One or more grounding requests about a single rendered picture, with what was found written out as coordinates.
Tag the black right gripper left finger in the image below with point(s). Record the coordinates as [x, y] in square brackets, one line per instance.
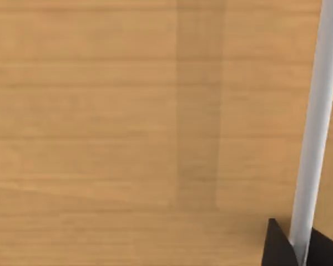
[277, 246]

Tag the wooden door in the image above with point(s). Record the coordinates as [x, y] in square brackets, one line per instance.
[100, 124]

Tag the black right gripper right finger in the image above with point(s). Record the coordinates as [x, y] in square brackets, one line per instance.
[326, 248]

